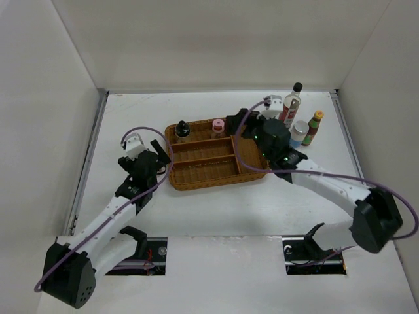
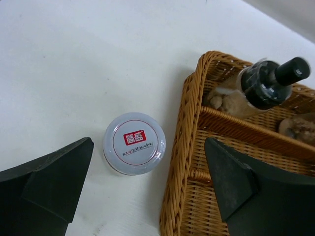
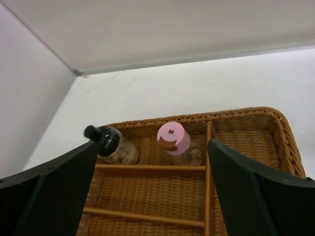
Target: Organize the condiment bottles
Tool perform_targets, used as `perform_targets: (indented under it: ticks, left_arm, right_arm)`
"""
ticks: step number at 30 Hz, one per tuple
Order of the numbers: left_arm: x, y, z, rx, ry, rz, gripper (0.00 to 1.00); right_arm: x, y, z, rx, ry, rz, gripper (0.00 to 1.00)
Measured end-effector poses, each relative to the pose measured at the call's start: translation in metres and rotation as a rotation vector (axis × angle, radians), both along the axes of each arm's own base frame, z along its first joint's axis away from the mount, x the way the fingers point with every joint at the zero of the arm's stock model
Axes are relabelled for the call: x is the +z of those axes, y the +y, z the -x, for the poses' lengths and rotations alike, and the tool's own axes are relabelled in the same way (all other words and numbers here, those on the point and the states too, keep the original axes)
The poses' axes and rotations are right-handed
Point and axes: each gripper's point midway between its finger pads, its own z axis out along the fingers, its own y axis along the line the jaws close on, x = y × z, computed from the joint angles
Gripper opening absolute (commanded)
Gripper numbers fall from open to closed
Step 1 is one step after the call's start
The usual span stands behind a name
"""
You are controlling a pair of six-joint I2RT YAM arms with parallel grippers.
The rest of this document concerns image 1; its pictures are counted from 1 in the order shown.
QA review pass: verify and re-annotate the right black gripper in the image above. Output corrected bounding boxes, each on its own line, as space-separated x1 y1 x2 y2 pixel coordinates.
226 109 276 161

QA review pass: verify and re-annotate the pink cap spice jar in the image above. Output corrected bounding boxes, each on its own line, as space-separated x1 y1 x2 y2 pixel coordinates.
211 118 225 139

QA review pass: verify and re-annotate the black cap spice bottle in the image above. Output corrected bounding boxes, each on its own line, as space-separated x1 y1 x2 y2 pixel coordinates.
174 120 191 143

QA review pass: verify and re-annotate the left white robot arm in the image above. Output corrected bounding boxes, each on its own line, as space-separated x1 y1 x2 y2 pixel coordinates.
34 135 171 309

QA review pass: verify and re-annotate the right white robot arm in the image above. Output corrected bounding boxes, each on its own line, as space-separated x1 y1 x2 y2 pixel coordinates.
225 108 403 259

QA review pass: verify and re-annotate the brown wicker divided tray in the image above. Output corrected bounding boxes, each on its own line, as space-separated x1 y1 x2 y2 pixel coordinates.
165 119 268 191

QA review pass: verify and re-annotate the tall dark sauce bottle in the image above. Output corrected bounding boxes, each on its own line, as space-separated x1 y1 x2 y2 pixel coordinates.
279 82 303 129

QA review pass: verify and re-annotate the white jar silver lid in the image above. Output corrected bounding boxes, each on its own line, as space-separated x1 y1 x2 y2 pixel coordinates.
289 120 310 148

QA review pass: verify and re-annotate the green bottle yellow cap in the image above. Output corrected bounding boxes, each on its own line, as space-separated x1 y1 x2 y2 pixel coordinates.
301 110 324 146

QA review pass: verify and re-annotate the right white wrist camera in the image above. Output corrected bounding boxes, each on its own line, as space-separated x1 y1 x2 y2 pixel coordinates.
257 95 283 119

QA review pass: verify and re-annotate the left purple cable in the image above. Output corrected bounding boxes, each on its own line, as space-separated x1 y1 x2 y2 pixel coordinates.
33 126 174 294

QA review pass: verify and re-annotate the purple cable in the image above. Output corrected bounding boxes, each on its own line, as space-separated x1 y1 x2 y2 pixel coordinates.
33 126 174 294
232 100 419 241

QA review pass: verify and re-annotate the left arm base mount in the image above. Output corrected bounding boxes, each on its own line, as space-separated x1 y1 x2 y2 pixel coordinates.
107 226 168 276

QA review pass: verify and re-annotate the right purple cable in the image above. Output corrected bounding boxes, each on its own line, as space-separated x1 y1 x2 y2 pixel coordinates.
232 100 419 241

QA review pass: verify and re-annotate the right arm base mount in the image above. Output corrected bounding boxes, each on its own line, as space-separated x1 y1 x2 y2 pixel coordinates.
282 223 346 275

